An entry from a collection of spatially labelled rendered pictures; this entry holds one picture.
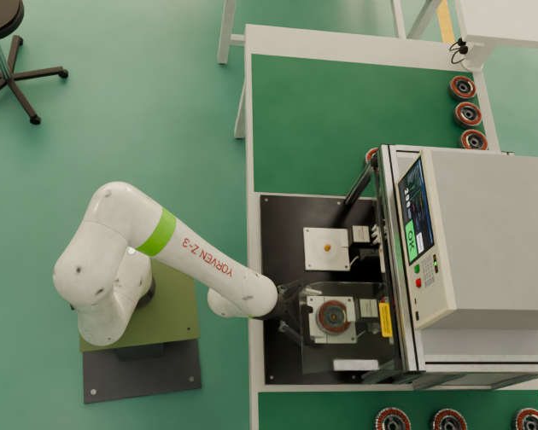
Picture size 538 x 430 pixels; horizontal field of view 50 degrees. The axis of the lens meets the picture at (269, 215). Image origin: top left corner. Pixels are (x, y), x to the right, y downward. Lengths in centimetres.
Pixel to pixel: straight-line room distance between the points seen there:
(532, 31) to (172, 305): 150
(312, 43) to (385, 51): 31
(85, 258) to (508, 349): 112
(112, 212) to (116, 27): 224
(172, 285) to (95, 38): 183
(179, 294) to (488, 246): 94
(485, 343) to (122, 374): 150
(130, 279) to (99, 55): 187
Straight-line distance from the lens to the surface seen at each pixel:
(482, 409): 207
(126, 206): 127
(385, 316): 164
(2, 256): 281
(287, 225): 198
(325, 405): 187
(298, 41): 246
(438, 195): 154
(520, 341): 174
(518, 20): 222
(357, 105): 233
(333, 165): 215
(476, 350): 167
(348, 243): 188
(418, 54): 260
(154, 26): 343
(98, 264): 123
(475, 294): 147
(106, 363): 259
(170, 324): 185
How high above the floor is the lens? 255
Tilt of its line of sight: 64 degrees down
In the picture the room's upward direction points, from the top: 22 degrees clockwise
